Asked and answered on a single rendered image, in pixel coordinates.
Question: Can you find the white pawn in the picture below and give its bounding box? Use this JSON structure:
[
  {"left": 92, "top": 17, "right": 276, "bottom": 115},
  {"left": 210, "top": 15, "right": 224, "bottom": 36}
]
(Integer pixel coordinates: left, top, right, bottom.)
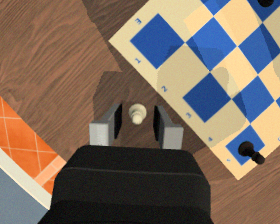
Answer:
[{"left": 129, "top": 104, "right": 147, "bottom": 125}]

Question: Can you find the blue and cream chessboard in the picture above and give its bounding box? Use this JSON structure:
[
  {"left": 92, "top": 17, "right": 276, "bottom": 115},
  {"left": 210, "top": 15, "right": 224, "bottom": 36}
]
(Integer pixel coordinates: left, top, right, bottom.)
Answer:
[{"left": 109, "top": 0, "right": 280, "bottom": 180}]

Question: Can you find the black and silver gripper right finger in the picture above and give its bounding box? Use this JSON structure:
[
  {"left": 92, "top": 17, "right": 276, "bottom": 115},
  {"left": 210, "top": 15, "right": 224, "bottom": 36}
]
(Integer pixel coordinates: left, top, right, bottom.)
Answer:
[{"left": 153, "top": 105, "right": 183, "bottom": 149}]

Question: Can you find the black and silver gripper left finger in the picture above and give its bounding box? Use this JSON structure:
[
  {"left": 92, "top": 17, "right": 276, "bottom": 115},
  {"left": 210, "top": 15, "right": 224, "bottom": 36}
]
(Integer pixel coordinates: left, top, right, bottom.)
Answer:
[{"left": 89, "top": 103, "right": 122, "bottom": 146}]

